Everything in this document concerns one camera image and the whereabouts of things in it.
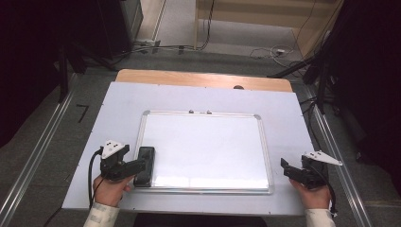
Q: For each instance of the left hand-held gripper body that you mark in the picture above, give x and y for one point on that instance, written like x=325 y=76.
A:
x=114 y=160

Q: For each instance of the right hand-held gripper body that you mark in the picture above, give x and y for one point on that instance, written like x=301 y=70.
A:
x=313 y=171

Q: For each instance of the black whiteboard eraser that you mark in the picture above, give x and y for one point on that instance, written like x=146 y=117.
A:
x=145 y=168

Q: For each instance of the silver framed whiteboard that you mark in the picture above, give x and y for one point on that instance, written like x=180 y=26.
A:
x=214 y=151

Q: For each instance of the person's right hand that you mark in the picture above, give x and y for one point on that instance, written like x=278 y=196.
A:
x=312 y=197

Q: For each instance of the person's left hand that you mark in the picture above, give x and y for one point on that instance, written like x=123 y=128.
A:
x=110 y=190

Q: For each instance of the white table cover sheet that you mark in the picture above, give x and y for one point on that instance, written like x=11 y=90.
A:
x=126 y=104

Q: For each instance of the black metal stand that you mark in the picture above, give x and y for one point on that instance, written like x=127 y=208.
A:
x=64 y=75
x=322 y=88

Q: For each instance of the wooden table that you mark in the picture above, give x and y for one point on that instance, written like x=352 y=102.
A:
x=189 y=78

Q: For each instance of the dark curtain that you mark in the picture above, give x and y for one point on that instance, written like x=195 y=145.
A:
x=369 y=78
x=25 y=63

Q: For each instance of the grey power strip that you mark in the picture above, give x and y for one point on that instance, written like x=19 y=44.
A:
x=147 y=43

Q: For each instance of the black cabinet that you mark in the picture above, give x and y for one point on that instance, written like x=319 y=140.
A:
x=116 y=25

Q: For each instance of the light wooden furniture panel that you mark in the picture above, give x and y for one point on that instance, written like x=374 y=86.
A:
x=252 y=14

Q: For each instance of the metal floor rail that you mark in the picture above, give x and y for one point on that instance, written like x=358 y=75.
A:
x=34 y=157
x=343 y=183

